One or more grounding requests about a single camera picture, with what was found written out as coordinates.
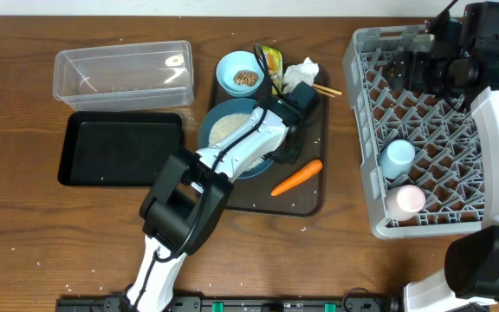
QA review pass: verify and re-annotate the dark blue plate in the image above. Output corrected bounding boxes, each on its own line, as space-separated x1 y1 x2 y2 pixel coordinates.
197 98 288 182

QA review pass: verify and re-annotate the light blue small bowl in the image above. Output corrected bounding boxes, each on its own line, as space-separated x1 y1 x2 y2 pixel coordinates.
216 51 264 97

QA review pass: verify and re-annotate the white rice pile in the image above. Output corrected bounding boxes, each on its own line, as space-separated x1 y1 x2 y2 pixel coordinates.
208 113 266 172

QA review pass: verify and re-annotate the light blue cup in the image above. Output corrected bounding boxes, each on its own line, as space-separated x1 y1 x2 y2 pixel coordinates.
379 140 415 179

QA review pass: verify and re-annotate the pink cup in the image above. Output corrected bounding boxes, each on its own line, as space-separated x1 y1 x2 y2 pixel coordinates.
385 185 426 221

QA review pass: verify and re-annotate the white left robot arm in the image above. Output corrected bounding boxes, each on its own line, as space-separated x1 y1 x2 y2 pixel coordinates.
120 93 319 311

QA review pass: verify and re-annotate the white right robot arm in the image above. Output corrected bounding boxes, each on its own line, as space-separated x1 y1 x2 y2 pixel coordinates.
383 1 499 311

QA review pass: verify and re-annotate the grey dishwasher rack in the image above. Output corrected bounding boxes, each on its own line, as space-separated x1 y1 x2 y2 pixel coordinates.
343 25 485 239

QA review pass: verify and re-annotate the crumpled white napkin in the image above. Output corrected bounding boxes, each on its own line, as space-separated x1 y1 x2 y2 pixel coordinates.
282 57 320 94

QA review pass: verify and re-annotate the wooden chopstick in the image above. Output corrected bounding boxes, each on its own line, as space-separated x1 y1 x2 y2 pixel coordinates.
313 83 342 95
314 88 335 98

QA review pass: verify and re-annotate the green snack wrapper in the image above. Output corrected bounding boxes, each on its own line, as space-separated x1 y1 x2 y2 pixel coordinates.
262 46 283 95

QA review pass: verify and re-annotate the orange carrot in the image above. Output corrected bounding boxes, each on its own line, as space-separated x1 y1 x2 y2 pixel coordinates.
270 159 323 197

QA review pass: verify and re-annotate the brown serving tray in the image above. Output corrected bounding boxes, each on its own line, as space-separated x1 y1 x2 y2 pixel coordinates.
205 60 331 218

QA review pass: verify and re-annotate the clear plastic bin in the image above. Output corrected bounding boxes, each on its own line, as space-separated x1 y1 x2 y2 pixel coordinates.
53 40 194 112

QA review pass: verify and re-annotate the black rectangular tray bin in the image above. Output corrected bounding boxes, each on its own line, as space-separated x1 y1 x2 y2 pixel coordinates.
57 111 184 187

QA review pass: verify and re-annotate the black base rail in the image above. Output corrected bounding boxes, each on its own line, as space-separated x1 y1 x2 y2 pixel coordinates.
55 289 405 312

